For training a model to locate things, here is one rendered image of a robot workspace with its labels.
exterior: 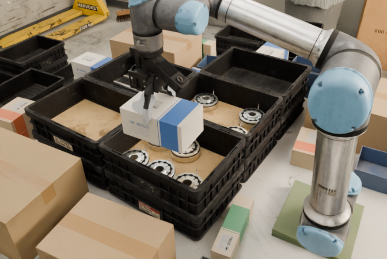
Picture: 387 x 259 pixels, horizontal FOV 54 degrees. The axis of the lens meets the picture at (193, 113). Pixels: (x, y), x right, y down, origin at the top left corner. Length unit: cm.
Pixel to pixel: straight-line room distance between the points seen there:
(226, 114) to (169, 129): 58
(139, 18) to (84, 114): 79
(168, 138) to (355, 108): 49
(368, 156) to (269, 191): 43
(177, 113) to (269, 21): 34
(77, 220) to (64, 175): 17
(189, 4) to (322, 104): 35
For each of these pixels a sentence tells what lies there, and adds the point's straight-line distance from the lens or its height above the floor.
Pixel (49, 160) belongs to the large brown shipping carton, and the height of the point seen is 90.
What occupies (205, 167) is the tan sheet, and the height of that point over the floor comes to 83.
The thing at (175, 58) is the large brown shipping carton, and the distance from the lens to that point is 193.
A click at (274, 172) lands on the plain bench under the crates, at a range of 151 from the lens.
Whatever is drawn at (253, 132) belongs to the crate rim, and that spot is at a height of 93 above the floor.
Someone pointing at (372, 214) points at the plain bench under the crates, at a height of 70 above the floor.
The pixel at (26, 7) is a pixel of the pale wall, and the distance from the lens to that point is 494.
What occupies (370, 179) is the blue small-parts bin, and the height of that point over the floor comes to 75.
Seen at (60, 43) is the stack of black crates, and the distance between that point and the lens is 297.
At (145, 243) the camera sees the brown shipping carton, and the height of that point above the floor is 86.
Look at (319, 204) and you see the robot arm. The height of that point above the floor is 101.
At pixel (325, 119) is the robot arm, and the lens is 80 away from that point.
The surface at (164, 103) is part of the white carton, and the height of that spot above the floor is 113.
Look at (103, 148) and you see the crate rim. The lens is 128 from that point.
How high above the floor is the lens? 172
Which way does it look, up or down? 35 degrees down
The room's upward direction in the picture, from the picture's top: 2 degrees counter-clockwise
